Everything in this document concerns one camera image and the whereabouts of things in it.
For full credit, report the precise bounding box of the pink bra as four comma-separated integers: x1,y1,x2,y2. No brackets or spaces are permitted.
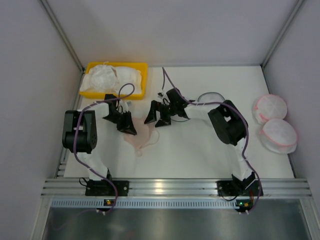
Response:
124,117,160,157

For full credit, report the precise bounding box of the clear mesh laundry bag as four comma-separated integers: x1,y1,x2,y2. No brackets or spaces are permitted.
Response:
171,91,225,124

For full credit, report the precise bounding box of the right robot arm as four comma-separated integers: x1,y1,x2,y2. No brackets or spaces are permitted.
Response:
144,88,252,182

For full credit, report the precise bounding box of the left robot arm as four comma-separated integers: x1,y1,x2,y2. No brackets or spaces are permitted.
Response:
62,94,137,182

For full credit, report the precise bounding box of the white bra in bin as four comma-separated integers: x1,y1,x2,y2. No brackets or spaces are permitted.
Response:
80,64,119,93
114,66,142,95

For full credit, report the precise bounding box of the upper pink-trimmed laundry bag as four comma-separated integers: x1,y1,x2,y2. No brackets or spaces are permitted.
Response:
252,94,288,125

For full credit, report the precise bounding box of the pink-trimmed laundry bag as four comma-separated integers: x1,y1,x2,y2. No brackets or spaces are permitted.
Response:
252,94,288,125
260,118,298,154

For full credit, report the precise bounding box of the lower pink-trimmed laundry bag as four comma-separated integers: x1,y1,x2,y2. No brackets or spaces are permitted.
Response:
260,118,298,154

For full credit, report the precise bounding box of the yellow plastic bin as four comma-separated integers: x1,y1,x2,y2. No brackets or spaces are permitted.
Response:
79,61,149,100

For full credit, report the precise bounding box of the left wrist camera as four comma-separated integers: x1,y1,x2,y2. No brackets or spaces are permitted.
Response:
119,100,132,112

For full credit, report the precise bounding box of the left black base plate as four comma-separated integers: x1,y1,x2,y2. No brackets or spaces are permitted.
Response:
85,180,130,197

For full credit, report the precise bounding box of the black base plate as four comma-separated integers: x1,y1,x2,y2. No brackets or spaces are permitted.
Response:
85,180,130,197
216,179,264,198

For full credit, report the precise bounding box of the aluminium front rail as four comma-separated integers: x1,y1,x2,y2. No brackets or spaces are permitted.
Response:
41,177,312,199

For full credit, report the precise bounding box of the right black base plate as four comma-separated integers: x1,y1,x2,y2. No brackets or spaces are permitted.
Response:
216,179,264,198

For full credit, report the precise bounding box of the slotted white cable duct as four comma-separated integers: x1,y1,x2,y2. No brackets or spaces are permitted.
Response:
51,198,251,210

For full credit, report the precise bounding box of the left aluminium frame post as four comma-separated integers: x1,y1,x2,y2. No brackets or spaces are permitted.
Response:
39,0,85,73

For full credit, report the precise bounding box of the aluminium frame post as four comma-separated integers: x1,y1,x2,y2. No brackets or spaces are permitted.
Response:
260,0,307,70
39,0,85,73

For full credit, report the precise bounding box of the right aluminium frame post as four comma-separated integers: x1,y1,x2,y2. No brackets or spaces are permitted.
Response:
260,0,307,70

